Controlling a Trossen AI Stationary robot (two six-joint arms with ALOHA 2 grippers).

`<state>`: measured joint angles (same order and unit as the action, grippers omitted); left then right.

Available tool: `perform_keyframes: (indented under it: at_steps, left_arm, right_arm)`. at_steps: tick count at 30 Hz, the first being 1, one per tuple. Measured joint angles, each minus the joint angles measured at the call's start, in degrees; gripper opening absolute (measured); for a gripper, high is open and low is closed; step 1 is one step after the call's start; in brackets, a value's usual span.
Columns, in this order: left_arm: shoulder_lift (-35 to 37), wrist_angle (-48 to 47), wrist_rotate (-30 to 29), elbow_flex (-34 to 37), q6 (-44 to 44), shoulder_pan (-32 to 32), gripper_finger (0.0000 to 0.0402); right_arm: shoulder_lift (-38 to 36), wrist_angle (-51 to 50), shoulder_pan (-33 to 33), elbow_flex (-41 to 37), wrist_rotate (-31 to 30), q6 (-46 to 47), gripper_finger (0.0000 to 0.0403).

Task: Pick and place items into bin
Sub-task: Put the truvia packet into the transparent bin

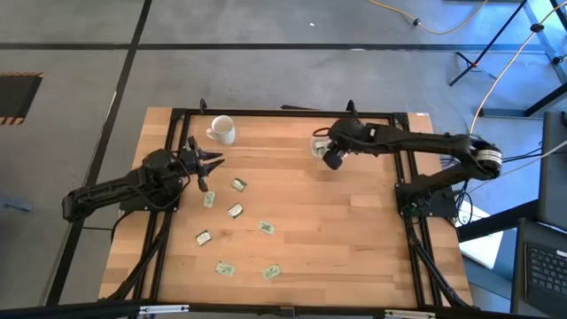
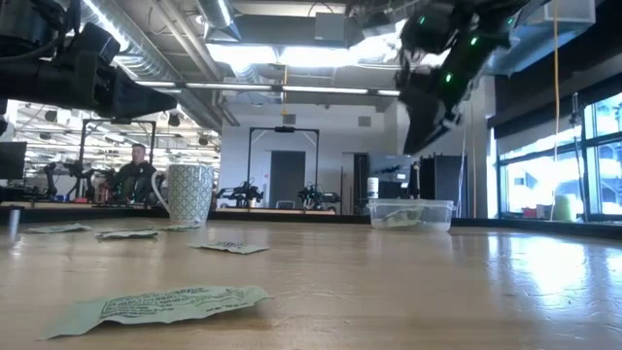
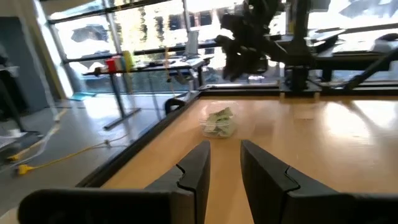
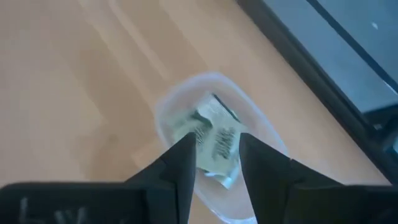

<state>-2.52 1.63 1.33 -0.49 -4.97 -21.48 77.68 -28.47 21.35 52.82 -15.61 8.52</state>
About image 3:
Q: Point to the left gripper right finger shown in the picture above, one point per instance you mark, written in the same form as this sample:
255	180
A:
273	199

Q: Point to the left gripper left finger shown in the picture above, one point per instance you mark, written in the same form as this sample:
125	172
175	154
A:
186	193

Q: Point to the green tea bag packet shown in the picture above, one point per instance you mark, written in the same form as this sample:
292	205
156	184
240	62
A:
228	129
210	127
222	113

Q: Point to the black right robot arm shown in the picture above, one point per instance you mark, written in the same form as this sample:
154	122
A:
298	46

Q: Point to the clear plastic container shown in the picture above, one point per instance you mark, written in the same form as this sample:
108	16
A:
203	124

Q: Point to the black side table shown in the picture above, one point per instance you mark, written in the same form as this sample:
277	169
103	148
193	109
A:
348	56

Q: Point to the yellow-green container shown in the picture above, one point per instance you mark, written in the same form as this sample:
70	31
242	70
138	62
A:
128	60

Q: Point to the black-legged desk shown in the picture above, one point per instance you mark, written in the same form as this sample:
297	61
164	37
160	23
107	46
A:
117	93

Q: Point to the red container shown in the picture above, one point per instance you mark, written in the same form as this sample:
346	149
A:
110	65

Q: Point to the black aluminium table frame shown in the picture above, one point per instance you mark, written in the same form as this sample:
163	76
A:
140	144

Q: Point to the black frame clamp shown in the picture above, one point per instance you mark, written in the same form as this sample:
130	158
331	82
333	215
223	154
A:
169	104

